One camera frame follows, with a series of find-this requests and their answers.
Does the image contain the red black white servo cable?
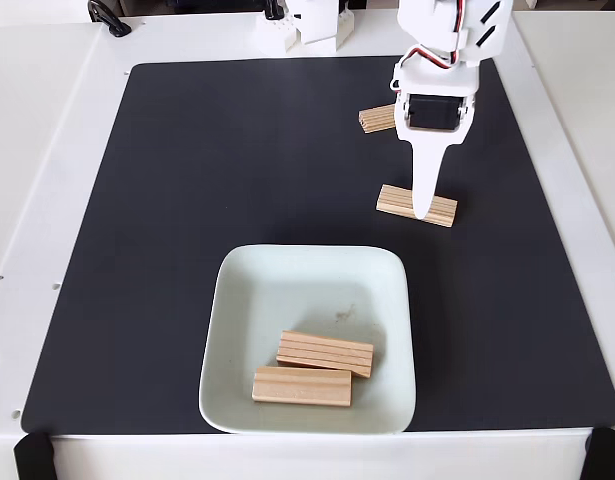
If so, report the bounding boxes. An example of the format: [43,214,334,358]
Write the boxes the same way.
[399,0,464,70]

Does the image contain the grooved wooden block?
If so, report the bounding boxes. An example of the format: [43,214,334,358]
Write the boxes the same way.
[251,366,353,408]
[375,183,459,229]
[275,329,376,379]
[358,103,396,135]

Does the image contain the white square plate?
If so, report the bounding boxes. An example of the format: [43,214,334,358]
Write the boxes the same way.
[197,243,418,435]

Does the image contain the black table mat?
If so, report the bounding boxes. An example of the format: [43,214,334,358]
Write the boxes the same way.
[20,53,615,435]

